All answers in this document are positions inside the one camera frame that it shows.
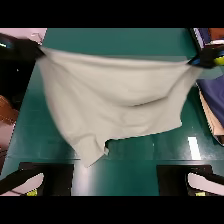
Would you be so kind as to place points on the white T-shirt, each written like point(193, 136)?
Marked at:
point(113, 90)

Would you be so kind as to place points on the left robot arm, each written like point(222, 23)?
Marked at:
point(20, 50)

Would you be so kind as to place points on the navy blue garment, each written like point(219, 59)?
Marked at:
point(213, 95)

